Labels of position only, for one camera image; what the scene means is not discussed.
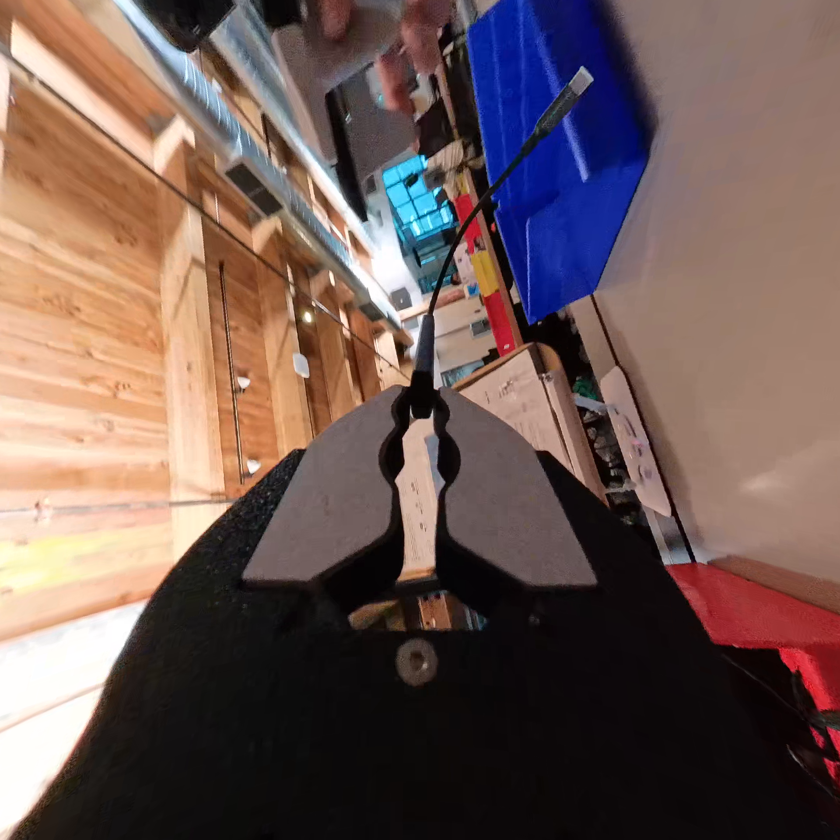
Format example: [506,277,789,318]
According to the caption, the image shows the grey USB hub with cable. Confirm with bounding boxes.
[394,66,595,585]

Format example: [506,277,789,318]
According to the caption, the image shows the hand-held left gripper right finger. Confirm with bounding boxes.
[433,386,599,595]

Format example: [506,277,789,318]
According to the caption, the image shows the silver ventilation duct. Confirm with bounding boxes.
[112,0,404,332]

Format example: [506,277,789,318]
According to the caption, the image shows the white sheet with clear stand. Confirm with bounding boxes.
[600,365,673,519]

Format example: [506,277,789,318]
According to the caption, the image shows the wooden board with paper sign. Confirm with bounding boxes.
[453,341,608,506]

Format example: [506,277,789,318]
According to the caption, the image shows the grey desk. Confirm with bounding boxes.
[567,0,840,592]

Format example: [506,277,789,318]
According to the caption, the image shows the red box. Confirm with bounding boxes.
[487,292,524,355]

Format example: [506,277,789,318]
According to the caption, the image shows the red plastic bin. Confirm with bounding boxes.
[666,563,840,788]

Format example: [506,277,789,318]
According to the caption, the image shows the blue plastic bin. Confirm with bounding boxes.
[466,0,657,326]

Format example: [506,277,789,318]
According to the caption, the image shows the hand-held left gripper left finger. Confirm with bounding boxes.
[241,386,413,595]

